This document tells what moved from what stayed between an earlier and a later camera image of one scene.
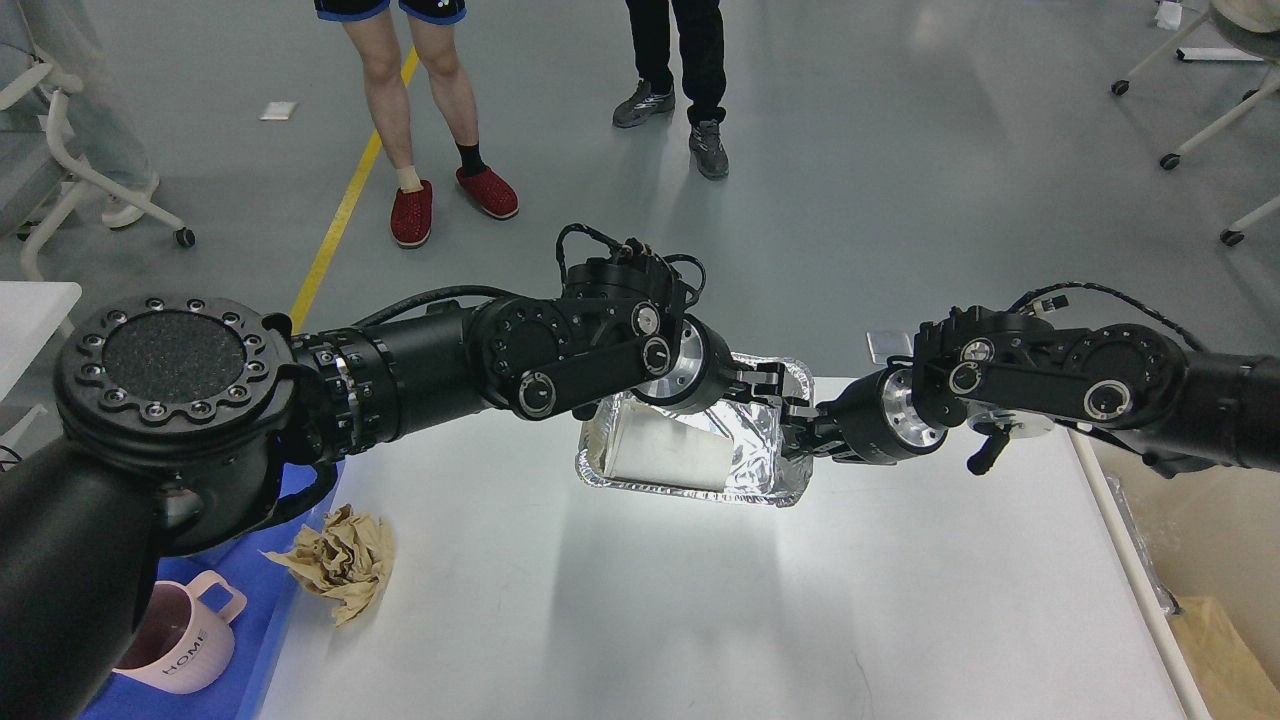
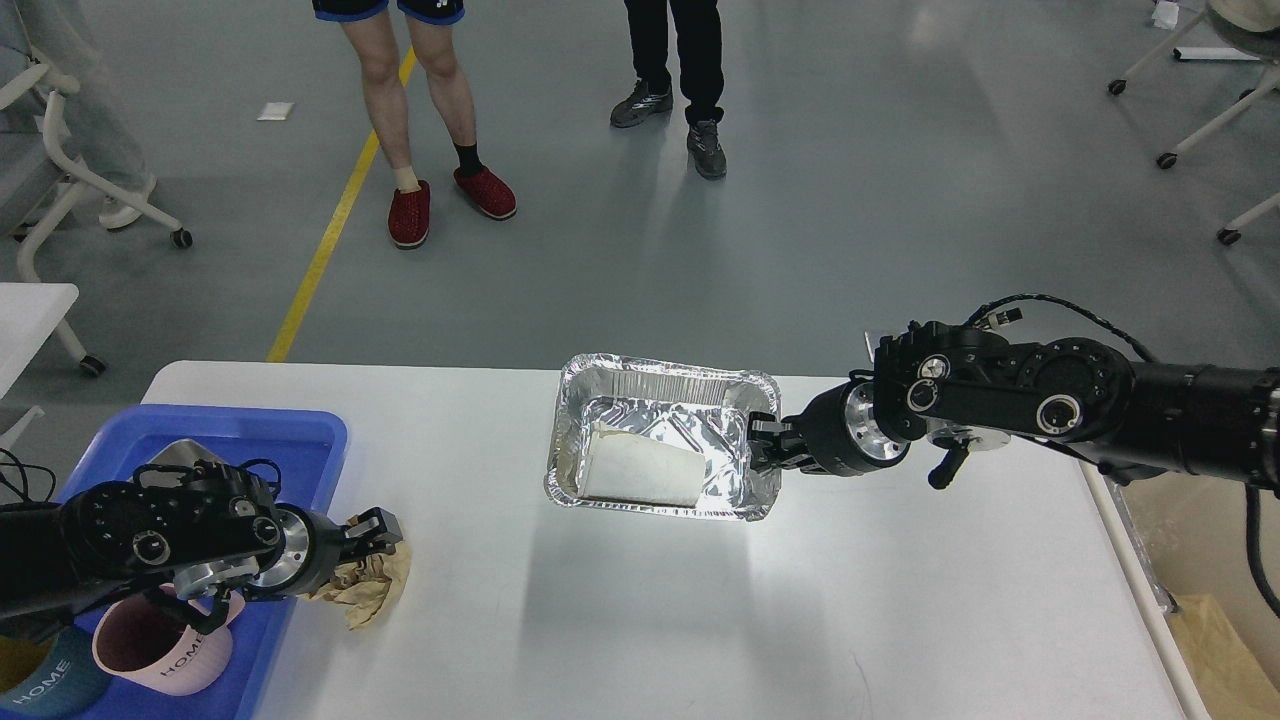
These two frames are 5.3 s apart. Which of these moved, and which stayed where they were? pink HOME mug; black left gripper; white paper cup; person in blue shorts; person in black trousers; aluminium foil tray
Moved: white paper cup; aluminium foil tray; black left gripper
Stayed: person in black trousers; pink HOME mug; person in blue shorts
